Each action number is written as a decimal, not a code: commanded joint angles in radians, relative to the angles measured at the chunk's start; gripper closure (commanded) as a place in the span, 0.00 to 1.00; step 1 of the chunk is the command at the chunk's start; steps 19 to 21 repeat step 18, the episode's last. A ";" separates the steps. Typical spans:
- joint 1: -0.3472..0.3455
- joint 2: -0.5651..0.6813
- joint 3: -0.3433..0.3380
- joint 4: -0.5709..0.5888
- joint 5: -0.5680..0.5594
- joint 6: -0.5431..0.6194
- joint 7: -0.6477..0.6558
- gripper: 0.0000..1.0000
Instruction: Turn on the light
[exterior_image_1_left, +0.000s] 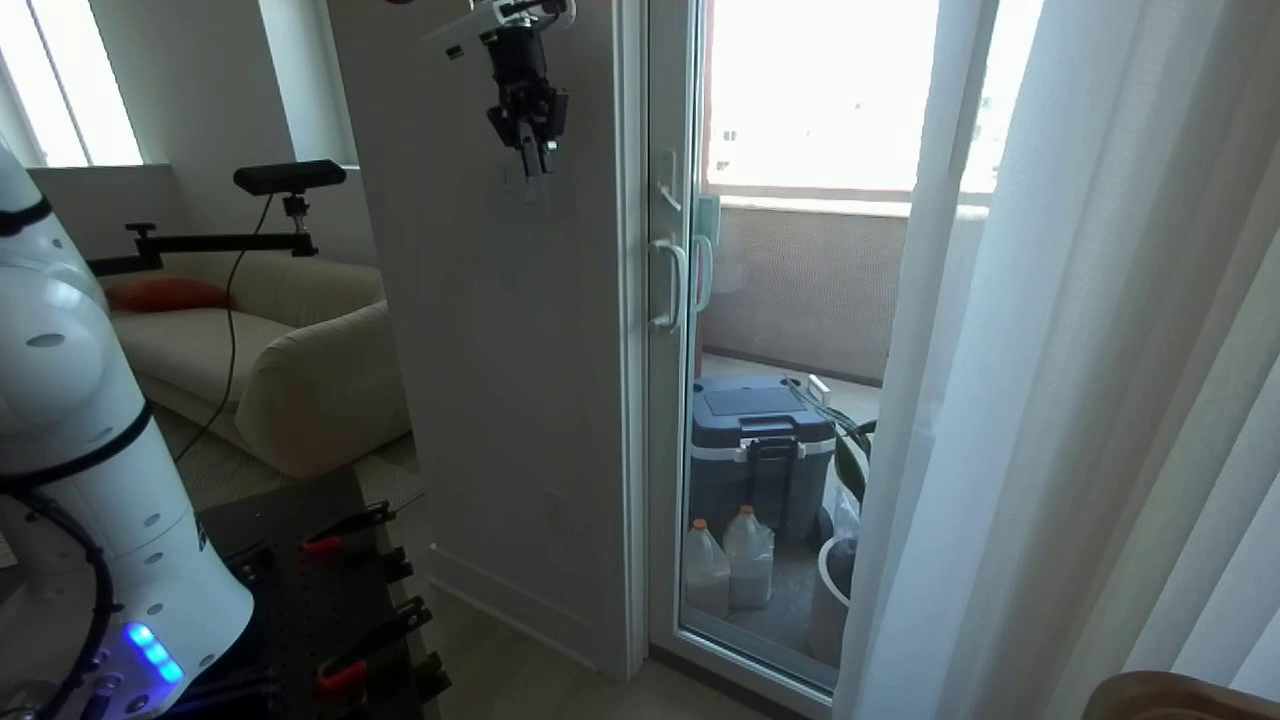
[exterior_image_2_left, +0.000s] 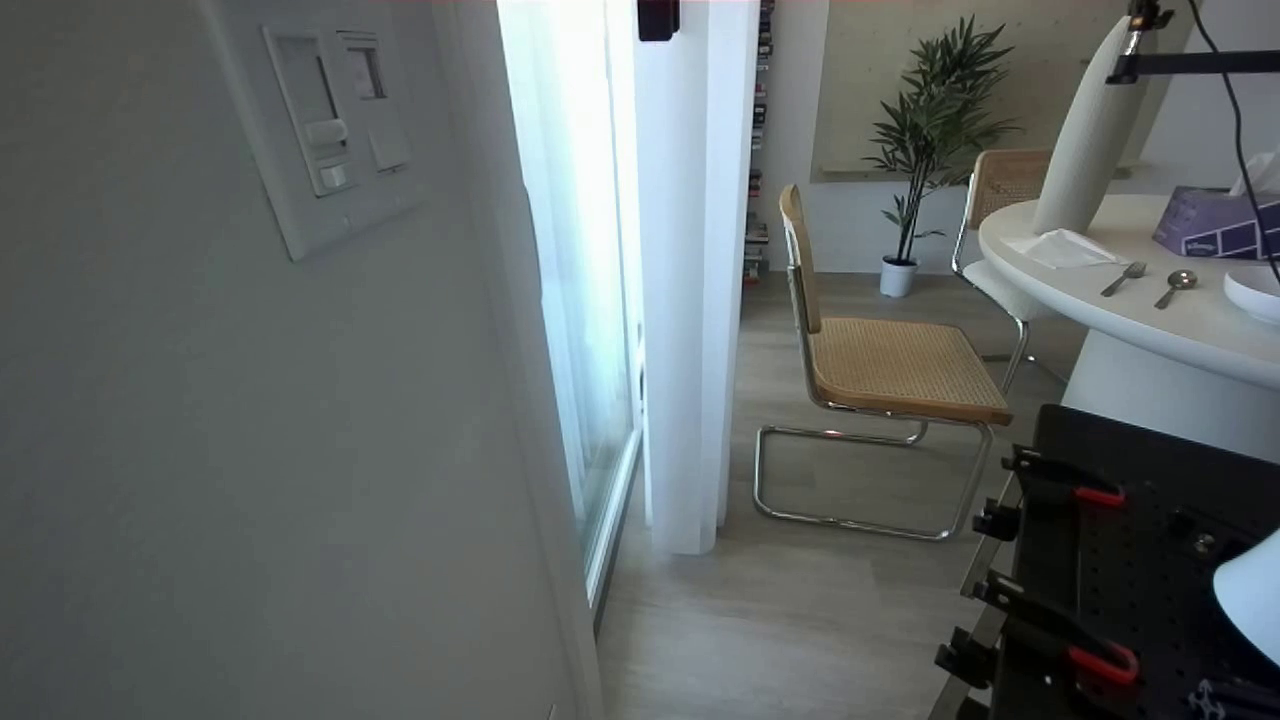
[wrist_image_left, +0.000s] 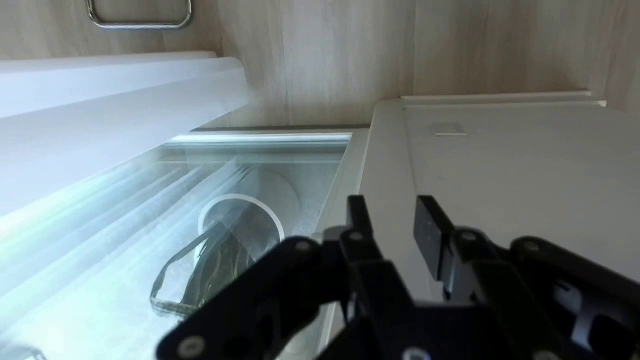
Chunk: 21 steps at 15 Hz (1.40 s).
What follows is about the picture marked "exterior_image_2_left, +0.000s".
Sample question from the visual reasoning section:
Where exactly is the stack of books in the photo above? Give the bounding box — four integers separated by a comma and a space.
741, 0, 776, 287

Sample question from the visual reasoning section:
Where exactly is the glass sliding door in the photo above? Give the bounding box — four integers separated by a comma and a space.
498, 0, 647, 607

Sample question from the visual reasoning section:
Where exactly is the potted green plant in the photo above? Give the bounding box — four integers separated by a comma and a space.
864, 15, 1022, 299

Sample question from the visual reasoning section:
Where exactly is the cane and chrome chair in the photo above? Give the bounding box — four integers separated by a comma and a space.
950, 148, 1057, 397
752, 183, 1016, 543

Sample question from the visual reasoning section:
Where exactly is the white paper napkin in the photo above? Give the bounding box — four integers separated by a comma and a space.
1002, 228, 1130, 271

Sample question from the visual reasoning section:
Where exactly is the silver fork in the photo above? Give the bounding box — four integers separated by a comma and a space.
1100, 261, 1149, 299

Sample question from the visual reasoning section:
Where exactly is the white round table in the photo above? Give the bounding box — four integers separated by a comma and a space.
977, 192, 1280, 467

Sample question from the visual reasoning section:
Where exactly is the silver spoon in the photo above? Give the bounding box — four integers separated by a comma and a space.
1154, 269, 1199, 311

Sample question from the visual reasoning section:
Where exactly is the purple tissue box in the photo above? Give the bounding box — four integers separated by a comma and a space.
1152, 150, 1280, 262

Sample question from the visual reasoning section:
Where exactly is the white bowl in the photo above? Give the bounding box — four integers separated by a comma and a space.
1222, 264, 1280, 327

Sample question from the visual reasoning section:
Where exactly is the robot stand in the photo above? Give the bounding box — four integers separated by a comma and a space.
928, 403, 1280, 720

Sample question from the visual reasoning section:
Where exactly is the white wall switch plate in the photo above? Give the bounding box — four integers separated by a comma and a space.
262, 22, 422, 263

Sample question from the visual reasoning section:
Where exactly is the camera on mount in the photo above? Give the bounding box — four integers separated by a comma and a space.
1105, 0, 1280, 87

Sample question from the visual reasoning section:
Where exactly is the black cable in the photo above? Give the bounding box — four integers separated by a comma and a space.
1188, 0, 1280, 287

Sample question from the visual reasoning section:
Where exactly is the black clamp with red handle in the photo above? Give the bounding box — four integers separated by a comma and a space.
934, 569, 1142, 692
971, 445, 1129, 544

